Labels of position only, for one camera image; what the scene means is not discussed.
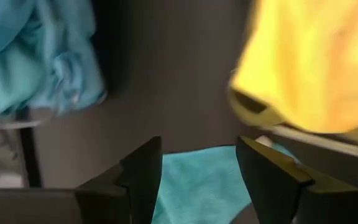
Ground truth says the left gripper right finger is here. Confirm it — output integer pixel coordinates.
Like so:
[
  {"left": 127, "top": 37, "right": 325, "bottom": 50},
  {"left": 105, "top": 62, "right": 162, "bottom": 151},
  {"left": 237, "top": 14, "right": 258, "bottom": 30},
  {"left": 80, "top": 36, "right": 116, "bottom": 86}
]
[{"left": 235, "top": 136, "right": 315, "bottom": 224}]

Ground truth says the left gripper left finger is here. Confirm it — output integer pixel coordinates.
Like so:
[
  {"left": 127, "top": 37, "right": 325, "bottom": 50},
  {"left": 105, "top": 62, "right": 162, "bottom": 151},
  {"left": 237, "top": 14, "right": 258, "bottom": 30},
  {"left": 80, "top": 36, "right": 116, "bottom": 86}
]
[{"left": 75, "top": 136, "right": 163, "bottom": 224}]

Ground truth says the teal microfiber towel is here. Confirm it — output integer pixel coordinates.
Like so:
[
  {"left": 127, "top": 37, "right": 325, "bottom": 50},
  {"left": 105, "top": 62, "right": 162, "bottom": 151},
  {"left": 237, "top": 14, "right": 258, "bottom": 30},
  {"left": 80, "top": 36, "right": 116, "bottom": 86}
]
[{"left": 152, "top": 143, "right": 296, "bottom": 224}]

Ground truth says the clear plastic basket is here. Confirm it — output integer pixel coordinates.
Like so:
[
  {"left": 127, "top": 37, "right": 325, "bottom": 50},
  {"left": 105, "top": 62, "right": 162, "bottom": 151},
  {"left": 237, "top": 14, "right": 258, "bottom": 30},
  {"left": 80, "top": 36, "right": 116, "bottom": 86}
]
[
  {"left": 0, "top": 102, "right": 108, "bottom": 189},
  {"left": 227, "top": 71, "right": 358, "bottom": 162}
]

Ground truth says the yellow microfiber towel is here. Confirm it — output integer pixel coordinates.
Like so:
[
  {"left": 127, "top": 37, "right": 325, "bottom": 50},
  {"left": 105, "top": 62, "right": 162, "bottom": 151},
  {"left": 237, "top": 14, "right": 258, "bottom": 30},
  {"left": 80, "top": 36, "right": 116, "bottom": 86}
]
[{"left": 228, "top": 0, "right": 358, "bottom": 134}]

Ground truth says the black metal table frame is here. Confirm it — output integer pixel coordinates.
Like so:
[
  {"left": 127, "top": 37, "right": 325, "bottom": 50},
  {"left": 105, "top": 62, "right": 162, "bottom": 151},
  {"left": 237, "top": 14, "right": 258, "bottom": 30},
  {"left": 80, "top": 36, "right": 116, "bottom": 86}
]
[{"left": 17, "top": 107, "right": 43, "bottom": 189}]

